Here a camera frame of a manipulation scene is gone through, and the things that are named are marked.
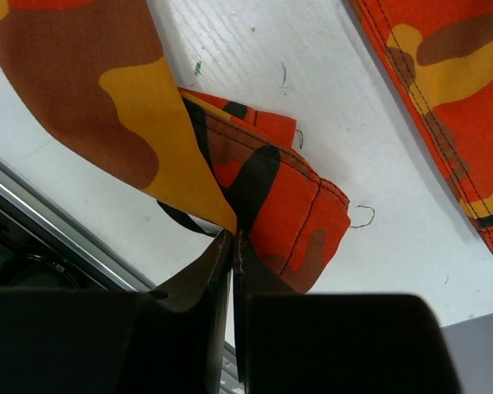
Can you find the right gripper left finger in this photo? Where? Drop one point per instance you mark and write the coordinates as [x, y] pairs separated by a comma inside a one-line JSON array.
[[167, 340]]

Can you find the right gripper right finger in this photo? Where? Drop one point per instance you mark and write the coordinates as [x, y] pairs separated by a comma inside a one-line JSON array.
[[288, 342]]

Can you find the orange camouflage trousers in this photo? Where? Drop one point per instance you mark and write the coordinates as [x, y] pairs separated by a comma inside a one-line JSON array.
[[94, 75]]

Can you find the aluminium rail frame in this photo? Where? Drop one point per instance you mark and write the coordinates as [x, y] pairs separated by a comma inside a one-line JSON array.
[[41, 247]]

